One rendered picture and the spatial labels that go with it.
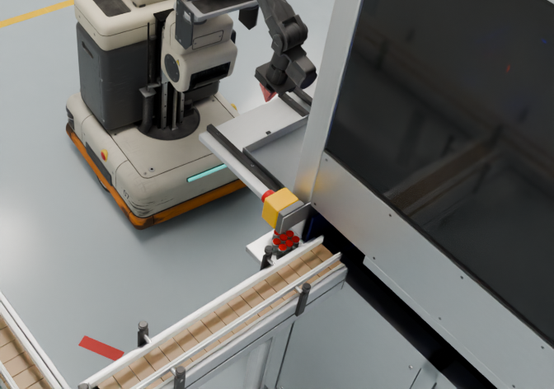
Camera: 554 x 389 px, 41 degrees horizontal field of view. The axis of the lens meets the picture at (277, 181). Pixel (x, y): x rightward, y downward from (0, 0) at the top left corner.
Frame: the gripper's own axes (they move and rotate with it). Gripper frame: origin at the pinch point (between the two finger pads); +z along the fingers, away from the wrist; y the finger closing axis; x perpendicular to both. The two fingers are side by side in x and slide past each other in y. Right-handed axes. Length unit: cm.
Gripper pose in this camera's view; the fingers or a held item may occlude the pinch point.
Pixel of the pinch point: (268, 99)
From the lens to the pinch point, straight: 203.2
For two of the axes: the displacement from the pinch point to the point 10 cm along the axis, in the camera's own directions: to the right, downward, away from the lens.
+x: 7.3, -4.3, 5.4
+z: -2.5, 5.6, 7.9
